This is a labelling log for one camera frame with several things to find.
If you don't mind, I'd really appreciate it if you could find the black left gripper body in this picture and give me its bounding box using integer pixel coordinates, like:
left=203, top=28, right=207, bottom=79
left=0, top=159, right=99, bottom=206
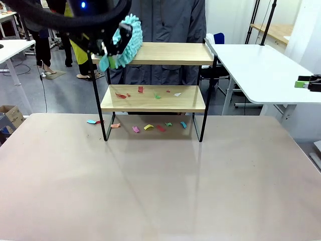
left=67, top=0, right=121, bottom=58

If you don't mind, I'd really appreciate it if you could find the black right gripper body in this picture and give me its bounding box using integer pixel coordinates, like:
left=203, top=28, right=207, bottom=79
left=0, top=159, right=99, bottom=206
left=307, top=74, right=321, bottom=92

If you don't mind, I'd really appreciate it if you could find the teal chenille duster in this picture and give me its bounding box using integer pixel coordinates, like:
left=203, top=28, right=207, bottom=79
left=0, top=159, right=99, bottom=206
left=98, top=14, right=144, bottom=72

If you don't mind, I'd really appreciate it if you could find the person with yellow apron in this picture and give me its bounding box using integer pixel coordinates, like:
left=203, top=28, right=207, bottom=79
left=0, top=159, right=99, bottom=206
left=62, top=0, right=100, bottom=81

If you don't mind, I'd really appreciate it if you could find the person in dark trousers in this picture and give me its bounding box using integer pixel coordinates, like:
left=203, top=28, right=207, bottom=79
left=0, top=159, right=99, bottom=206
left=58, top=32, right=74, bottom=68

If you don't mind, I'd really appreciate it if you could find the large white desk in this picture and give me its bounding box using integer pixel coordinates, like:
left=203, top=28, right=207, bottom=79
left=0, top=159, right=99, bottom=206
left=204, top=43, right=321, bottom=124

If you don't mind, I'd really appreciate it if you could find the person in grey coat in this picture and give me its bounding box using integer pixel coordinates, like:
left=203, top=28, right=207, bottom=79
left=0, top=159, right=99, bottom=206
left=107, top=0, right=208, bottom=87

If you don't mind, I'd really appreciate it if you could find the person in dark clothes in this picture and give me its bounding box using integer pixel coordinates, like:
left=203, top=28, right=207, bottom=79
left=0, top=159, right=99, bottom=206
left=24, top=15, right=57, bottom=76

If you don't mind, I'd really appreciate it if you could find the brown floor mat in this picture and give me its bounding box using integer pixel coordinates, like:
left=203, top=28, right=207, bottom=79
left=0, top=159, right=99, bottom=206
left=42, top=70, right=67, bottom=81

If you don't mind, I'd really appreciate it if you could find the wooden workbench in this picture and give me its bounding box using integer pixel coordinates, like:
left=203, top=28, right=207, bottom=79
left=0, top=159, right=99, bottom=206
left=250, top=23, right=294, bottom=46

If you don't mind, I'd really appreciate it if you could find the black stand pole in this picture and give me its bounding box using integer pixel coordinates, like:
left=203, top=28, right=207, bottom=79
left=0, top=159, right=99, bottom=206
left=260, top=0, right=278, bottom=47

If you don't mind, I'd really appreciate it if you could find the black tripod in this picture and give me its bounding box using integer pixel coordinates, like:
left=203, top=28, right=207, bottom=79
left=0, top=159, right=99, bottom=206
left=245, top=0, right=262, bottom=45

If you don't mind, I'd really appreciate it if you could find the small white desk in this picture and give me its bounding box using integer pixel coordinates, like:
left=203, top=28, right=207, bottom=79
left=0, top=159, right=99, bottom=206
left=0, top=39, right=37, bottom=114

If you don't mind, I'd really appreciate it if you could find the black office chair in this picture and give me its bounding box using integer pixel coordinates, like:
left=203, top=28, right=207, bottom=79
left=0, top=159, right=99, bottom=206
left=200, top=63, right=242, bottom=109

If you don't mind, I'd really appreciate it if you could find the white cloth bundle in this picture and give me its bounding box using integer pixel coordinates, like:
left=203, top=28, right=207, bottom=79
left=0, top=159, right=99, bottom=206
left=204, top=33, right=217, bottom=57

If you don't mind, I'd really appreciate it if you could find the cluttered background desk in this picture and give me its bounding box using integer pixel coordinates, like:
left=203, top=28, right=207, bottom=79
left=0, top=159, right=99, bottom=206
left=0, top=10, right=20, bottom=41

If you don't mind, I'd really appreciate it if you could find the blue chair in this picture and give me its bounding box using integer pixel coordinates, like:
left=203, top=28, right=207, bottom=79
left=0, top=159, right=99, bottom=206
left=213, top=32, right=226, bottom=46

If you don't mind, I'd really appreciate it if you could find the cardboard box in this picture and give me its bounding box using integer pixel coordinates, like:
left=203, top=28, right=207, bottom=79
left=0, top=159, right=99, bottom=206
left=0, top=104, right=25, bottom=130

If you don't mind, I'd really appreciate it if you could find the two-tier wooden shelf black frame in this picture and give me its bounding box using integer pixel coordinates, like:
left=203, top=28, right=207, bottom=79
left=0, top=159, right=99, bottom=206
left=86, top=39, right=219, bottom=143

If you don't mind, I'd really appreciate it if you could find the black corrugated cable hose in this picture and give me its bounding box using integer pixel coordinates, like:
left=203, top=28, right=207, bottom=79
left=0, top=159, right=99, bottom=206
left=0, top=0, right=132, bottom=30

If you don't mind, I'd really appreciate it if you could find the thin black floor cable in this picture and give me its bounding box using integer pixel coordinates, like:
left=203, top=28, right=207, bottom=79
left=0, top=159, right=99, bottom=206
left=37, top=65, right=49, bottom=114

